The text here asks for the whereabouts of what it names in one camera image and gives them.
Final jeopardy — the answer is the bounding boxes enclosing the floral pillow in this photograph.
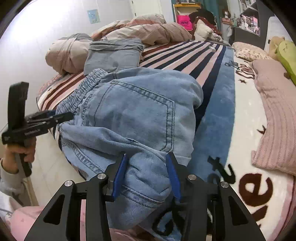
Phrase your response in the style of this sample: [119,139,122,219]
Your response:
[232,42,272,62]

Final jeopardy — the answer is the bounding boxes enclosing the white door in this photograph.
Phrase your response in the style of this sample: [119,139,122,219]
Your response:
[129,0,162,18]

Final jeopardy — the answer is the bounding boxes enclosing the dark bookshelf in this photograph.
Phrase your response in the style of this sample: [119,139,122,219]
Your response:
[240,0,275,35]

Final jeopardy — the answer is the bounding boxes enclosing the dark red cloth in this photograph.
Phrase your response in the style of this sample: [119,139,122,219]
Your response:
[195,19,222,35]

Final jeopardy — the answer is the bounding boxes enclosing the white cushion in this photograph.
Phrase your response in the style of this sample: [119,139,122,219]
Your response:
[194,20,214,42]

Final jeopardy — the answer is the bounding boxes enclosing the yellow storage box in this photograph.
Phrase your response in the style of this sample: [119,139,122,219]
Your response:
[173,3,197,24]

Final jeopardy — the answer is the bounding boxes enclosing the black clothing pile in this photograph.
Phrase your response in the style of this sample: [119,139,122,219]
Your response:
[189,9,216,26]

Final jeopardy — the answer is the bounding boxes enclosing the grey folded pants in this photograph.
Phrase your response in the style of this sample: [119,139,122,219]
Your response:
[84,38,145,76]

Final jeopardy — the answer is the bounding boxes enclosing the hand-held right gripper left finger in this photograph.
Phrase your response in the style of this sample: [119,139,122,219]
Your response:
[24,152,128,241]

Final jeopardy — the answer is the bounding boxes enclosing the white bed headboard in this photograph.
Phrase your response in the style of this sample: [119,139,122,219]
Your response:
[264,16,292,51]

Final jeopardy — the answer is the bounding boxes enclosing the brown plush toy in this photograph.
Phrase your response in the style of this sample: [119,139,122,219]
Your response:
[268,36,285,61]

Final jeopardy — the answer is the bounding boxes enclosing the teal curtain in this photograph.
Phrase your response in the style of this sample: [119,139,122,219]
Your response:
[201,0,228,26]

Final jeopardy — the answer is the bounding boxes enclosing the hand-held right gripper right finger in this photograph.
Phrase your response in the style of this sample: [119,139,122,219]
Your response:
[166,152,266,241]

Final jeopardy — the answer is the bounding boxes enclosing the person's left forearm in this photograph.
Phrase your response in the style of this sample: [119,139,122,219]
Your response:
[0,159,25,194]

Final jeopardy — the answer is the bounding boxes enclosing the green avocado plush toy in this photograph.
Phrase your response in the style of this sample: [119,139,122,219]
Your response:
[277,40,296,85]

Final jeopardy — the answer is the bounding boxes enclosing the beige and pink duvet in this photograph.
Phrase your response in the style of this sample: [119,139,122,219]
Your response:
[45,13,192,76]

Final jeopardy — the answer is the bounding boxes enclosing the person's left hand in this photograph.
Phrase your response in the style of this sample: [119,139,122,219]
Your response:
[3,138,37,173]

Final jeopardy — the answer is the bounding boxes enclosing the pink shopping bag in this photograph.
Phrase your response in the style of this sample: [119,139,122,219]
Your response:
[177,14,193,31]

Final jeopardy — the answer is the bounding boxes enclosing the light blue denim pants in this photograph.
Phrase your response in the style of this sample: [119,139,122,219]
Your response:
[55,68,204,231]

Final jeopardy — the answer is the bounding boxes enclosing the small blue wall poster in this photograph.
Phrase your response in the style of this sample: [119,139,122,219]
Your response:
[87,9,101,24]

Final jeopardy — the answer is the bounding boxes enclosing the person's pale pink clothing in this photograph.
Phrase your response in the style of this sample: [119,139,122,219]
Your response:
[0,192,162,241]

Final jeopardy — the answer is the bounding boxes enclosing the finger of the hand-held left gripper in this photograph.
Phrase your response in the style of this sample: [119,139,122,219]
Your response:
[35,112,75,128]
[27,110,57,122]

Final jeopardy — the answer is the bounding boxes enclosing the striped plush blanket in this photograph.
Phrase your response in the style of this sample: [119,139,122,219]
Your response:
[37,39,296,241]

